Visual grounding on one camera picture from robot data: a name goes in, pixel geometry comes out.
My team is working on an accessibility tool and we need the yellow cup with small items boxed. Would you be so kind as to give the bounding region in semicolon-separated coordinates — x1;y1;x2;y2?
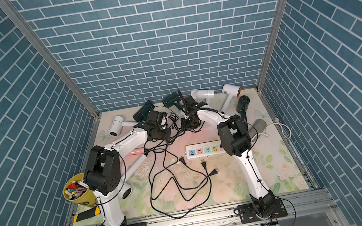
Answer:
63;173;95;207

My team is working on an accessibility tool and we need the dark green slim hair dryer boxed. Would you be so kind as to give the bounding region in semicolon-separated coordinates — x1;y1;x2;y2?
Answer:
133;100;154;123

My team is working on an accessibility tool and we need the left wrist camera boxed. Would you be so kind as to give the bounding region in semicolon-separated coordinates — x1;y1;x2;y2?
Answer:
145;110;167;127

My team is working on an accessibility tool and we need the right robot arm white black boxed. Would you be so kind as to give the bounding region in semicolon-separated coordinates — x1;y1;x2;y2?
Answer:
181;107;280;219

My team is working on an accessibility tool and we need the dark teal round hair dryer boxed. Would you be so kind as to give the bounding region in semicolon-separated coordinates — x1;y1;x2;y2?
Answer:
236;95;250;122

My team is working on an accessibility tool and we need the grey oval pad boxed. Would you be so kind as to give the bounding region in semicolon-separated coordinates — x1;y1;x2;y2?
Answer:
248;119;267;139

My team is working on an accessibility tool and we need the white multicolour power strip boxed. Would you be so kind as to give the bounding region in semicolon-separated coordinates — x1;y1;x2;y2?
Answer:
185;140;226;160

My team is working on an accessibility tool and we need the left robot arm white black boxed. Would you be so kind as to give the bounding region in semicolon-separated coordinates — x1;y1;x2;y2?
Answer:
84;126;171;226

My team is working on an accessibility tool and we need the white boxy hair dryer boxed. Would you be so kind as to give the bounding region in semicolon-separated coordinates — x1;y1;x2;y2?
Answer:
191;89;215;103

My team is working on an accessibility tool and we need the black cable of white dryer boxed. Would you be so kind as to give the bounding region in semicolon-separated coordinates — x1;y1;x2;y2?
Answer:
140;132;226;224

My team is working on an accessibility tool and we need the dark green boxy hair dryer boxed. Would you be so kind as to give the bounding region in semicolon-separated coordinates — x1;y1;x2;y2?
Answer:
162;92;181;108

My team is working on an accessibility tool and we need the black yellow utility knife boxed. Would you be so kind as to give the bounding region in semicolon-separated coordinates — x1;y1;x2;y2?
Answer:
73;206;101;223

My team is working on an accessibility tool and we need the pink hair dryer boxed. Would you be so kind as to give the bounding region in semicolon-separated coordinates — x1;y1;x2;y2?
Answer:
127;147;146;156

